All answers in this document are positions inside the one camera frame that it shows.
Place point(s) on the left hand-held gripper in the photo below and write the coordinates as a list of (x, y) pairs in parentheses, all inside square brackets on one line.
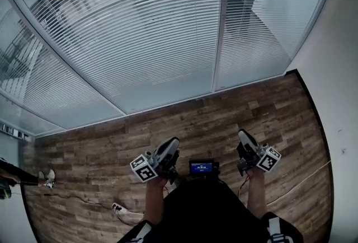
[(144, 170)]

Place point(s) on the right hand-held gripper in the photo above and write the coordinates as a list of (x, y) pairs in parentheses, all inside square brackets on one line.
[(268, 159)]

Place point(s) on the white window blinds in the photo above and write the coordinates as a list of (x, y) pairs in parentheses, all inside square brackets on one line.
[(140, 40)]

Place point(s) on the person's left forearm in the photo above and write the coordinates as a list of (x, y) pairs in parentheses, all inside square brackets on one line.
[(155, 200)]

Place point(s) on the person's right forearm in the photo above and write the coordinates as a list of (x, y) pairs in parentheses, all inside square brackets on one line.
[(256, 194)]

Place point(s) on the black chest monitor blue screen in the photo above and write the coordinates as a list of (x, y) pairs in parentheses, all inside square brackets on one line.
[(201, 167)]

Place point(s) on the person's black shirt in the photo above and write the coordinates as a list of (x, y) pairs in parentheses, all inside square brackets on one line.
[(207, 208)]

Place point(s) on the white power strip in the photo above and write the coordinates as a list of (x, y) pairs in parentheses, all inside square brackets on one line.
[(118, 208)]

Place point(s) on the wall socket strip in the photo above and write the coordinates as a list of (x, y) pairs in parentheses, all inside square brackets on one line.
[(11, 131)]

